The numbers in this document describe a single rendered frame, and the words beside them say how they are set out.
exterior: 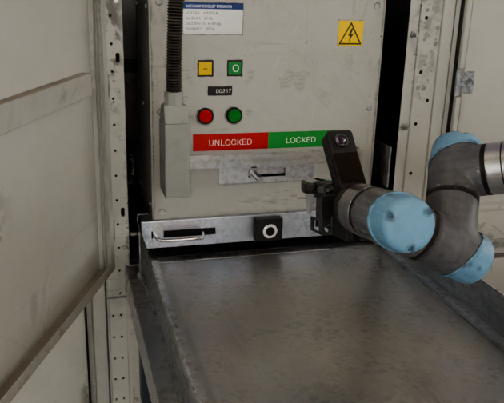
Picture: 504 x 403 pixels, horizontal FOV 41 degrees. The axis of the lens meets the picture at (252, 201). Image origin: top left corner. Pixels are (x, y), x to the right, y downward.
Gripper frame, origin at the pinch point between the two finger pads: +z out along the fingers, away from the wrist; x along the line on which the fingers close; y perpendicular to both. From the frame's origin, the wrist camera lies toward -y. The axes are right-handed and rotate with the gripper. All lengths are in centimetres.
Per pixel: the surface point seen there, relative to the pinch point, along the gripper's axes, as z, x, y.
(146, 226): 26.9, -26.1, 11.2
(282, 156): 21.7, 1.8, -2.5
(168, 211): 27.7, -21.4, 8.5
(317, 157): 21.8, 9.4, -2.0
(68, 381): 27, -43, 43
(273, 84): 23.2, 0.5, -17.2
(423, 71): 18.4, 32.1, -19.3
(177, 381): -19.3, -27.9, 25.5
